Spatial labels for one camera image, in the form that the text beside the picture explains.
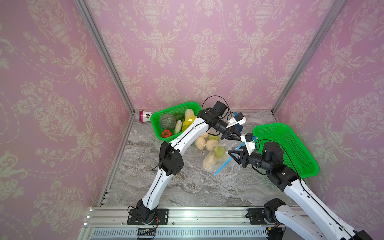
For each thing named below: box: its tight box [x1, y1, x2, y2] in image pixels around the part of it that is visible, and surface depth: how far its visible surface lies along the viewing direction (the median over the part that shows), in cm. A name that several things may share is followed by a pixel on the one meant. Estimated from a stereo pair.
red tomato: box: [161, 129, 173, 138], surface depth 102 cm
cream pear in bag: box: [205, 139, 219, 151], surface depth 98 cm
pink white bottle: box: [139, 110, 154, 123], surface depth 111 cm
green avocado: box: [173, 112, 185, 124], surface depth 115 cm
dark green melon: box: [160, 113, 177, 130], surface depth 104 cm
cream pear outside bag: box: [195, 136, 206, 150], surface depth 98 cm
